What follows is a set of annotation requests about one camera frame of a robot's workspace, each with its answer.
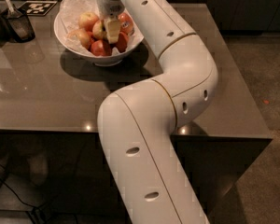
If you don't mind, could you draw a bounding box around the right red apple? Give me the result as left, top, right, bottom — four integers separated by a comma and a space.
115, 32, 129, 53

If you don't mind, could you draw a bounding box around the black cup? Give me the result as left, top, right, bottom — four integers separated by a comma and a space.
2, 9, 35, 43

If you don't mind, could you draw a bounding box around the white ceramic bowl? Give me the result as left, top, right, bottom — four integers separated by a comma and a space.
53, 0, 145, 67

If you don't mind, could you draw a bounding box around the front left apple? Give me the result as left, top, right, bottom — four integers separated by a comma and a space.
67, 28, 94, 49

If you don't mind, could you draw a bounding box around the apple with sticker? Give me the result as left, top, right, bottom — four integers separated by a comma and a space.
118, 12, 134, 35

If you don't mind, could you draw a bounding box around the yellow-red apple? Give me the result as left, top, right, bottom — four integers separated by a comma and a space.
92, 20, 106, 40

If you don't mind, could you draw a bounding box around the red apple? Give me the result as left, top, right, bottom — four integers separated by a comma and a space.
91, 40, 112, 56
115, 32, 129, 53

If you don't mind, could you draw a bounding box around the back left apple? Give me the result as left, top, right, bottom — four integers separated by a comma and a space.
78, 12, 99, 31

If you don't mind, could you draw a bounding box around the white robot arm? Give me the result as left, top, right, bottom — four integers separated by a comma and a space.
97, 0, 218, 224

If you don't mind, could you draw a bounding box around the front center red apple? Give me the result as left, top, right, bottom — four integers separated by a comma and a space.
91, 40, 112, 56

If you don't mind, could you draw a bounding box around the white crumpled paper liner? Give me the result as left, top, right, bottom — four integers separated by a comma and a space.
59, 0, 143, 57

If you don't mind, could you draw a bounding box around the black white fiducial marker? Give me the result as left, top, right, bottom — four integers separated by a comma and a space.
20, 1, 57, 16

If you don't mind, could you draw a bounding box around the black floor cable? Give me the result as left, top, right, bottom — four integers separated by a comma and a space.
0, 159, 82, 224

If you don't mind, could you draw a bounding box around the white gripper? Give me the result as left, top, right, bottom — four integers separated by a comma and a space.
96, 0, 124, 44

